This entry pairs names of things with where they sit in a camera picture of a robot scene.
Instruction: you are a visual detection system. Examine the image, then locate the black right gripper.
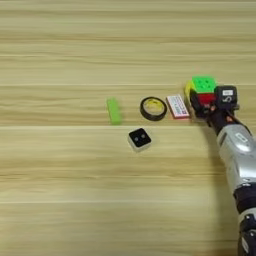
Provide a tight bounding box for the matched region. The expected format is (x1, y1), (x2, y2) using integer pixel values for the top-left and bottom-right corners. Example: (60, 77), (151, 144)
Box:
(189, 91), (248, 135)

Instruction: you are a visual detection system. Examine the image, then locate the white and red small box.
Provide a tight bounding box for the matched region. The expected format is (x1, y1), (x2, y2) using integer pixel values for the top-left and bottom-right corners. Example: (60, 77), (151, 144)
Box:
(165, 94), (191, 120)

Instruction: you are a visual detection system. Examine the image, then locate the colourful puzzle cube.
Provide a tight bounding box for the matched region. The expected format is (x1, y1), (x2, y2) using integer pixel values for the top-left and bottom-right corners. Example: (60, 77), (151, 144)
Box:
(185, 75), (218, 111)

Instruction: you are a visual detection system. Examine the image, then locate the small black and white cube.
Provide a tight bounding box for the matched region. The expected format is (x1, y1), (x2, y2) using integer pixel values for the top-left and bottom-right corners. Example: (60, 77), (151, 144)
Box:
(127, 127), (153, 153)

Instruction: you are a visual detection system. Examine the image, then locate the black box with white label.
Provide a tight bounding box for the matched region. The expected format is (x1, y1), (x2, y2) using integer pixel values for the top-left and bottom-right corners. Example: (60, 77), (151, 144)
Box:
(214, 85), (239, 109)

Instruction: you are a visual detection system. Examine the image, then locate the black tape roll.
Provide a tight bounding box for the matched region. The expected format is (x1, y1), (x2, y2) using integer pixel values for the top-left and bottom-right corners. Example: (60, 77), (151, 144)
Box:
(139, 96), (168, 122)

